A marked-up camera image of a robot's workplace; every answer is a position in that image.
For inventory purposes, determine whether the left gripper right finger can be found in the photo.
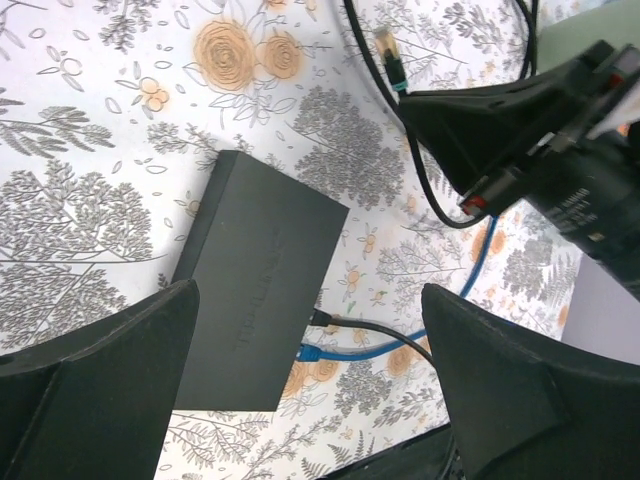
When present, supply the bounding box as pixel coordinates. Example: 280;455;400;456
422;284;639;479

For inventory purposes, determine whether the long black cable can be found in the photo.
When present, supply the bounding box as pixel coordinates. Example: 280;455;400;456
342;0;541;230

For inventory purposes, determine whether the blue ethernet cable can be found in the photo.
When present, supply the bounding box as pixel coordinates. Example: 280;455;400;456
294;214;501;364

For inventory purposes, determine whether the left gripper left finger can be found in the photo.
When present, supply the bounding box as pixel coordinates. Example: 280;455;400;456
1;280;200;480

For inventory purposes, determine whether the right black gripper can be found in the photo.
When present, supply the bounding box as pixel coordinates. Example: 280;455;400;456
399;41;639;297

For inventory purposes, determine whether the black network switch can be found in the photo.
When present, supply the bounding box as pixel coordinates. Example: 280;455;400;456
172;150;349;412

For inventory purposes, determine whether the floral table mat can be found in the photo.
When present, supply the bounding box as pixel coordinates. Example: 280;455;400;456
1;1;581;479

